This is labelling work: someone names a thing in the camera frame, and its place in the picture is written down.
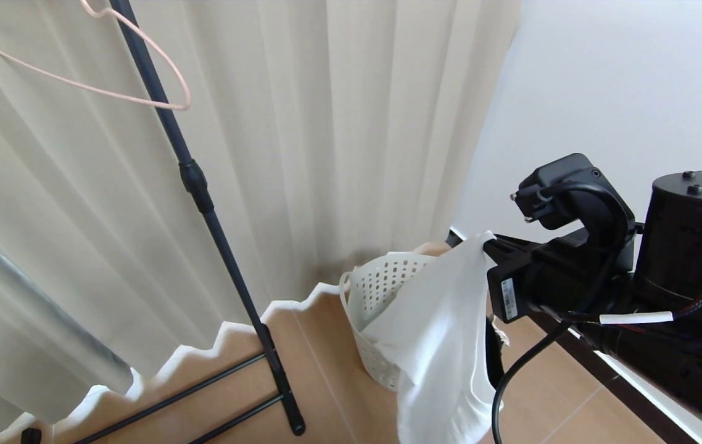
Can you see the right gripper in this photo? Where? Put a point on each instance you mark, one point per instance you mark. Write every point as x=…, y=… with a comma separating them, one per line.
x=548, y=283

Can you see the white garment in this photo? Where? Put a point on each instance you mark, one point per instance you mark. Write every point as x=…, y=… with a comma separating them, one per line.
x=443, y=345

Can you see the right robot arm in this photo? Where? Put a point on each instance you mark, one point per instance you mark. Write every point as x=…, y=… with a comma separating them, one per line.
x=696, y=246

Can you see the white laundry basket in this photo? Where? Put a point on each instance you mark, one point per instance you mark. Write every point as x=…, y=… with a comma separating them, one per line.
x=382, y=283

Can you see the black clothes rack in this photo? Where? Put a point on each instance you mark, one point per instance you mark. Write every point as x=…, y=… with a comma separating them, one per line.
x=203, y=197

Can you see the pink clothes hanger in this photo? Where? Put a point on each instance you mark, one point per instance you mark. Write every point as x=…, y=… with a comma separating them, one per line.
x=79, y=82

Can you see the beige curtain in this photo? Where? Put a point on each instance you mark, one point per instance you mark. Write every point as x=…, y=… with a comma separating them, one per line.
x=326, y=123

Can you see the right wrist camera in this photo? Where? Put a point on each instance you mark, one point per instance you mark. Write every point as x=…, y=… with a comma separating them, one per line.
x=564, y=179

